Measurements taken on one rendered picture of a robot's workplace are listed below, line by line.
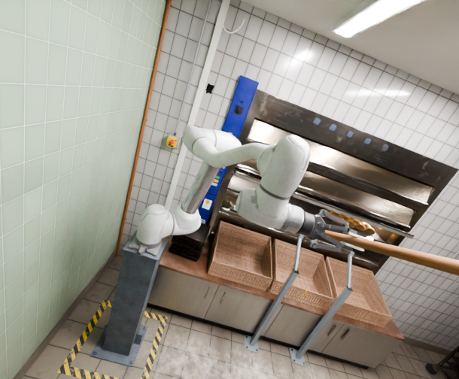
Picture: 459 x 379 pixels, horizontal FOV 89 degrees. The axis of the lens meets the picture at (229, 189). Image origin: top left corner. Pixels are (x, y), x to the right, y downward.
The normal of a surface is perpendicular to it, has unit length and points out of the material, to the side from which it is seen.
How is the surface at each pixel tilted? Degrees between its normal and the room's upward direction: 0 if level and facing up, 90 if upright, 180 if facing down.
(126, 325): 90
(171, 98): 90
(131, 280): 90
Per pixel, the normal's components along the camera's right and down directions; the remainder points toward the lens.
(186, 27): -0.04, 0.39
